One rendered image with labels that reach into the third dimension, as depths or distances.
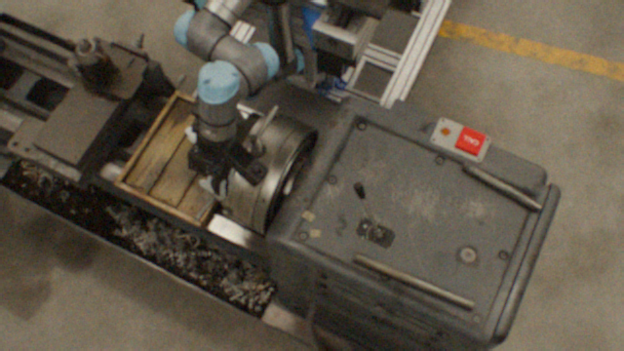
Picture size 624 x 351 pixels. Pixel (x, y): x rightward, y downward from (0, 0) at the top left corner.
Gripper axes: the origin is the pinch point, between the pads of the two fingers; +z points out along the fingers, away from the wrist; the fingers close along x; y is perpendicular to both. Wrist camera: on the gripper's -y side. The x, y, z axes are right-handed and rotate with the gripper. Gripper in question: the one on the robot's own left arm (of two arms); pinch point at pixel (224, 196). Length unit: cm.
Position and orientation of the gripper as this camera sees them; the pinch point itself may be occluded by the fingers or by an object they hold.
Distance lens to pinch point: 145.3
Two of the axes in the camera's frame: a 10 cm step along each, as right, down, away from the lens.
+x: -4.2, 6.6, -6.3
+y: -9.0, -3.9, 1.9
